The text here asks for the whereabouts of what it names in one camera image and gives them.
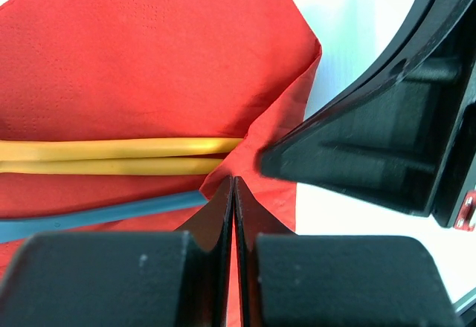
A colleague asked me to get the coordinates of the yellow plastic spoon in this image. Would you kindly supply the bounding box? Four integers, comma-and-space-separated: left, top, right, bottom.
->
1, 158, 222, 175

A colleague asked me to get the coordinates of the blue plastic knife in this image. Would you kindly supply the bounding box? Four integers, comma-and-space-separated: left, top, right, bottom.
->
1, 190, 208, 243

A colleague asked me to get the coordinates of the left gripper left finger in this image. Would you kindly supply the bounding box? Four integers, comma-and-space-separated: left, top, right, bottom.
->
1, 178, 234, 326

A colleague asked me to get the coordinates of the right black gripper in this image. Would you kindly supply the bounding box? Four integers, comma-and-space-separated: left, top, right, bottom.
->
260, 0, 475, 231

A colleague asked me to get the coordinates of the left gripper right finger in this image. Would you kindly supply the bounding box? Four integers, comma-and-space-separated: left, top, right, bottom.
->
234, 177, 462, 326

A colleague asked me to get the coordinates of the yellow plastic fork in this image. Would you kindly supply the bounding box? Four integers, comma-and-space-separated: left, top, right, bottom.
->
1, 137, 242, 161

